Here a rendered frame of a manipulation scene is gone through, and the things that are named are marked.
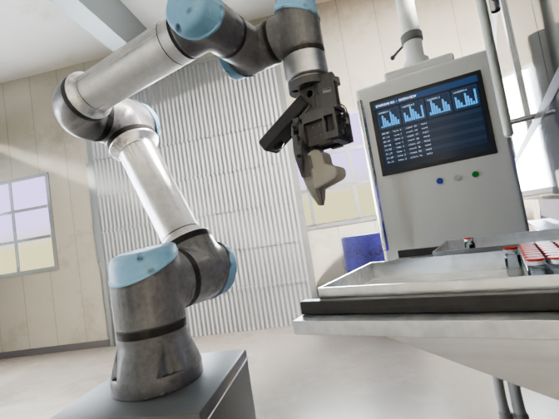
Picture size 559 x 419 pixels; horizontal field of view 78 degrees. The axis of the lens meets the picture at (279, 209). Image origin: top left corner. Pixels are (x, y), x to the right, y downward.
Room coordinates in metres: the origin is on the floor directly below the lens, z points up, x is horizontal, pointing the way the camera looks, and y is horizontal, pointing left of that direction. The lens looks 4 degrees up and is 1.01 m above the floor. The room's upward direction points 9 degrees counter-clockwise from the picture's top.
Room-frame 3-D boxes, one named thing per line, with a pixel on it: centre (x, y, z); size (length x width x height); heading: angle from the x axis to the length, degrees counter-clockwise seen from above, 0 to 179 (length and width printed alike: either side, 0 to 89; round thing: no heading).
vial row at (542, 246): (0.49, -0.36, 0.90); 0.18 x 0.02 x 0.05; 148
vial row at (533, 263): (0.51, -0.35, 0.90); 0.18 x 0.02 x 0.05; 148
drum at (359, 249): (3.37, -0.84, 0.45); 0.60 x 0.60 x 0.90
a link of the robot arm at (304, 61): (0.59, -0.08, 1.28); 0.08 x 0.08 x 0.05
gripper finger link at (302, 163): (0.58, -0.06, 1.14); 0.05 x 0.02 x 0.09; 148
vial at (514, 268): (0.57, -0.36, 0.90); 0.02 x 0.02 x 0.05
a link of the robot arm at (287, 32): (0.59, -0.08, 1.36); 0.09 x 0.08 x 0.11; 61
